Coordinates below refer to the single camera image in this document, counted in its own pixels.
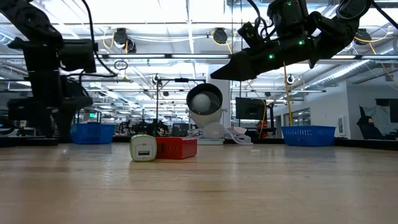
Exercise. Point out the white framed wall picture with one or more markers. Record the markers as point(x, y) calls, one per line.
point(342, 126)

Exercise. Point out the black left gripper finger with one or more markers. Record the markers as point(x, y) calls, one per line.
point(68, 121)
point(31, 123)

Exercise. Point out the red rectangular box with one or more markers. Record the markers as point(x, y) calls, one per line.
point(177, 148)

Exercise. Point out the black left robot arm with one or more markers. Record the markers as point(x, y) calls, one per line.
point(37, 28)

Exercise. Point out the red object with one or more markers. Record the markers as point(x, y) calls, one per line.
point(262, 128)

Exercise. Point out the person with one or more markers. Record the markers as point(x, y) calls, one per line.
point(370, 130)

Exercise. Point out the dark black monitor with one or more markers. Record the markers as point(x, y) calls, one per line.
point(250, 108)

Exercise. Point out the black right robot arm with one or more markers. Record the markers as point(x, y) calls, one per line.
point(339, 28)

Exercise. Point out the blue plastic basket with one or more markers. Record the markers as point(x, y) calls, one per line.
point(96, 133)
point(308, 136)

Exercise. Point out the white spot lamp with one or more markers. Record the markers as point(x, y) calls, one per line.
point(199, 122)

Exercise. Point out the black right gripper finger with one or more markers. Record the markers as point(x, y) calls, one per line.
point(242, 67)

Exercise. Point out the black background robot rig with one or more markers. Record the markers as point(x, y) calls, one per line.
point(146, 127)

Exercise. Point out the green and white USB charger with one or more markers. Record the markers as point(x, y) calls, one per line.
point(143, 147)

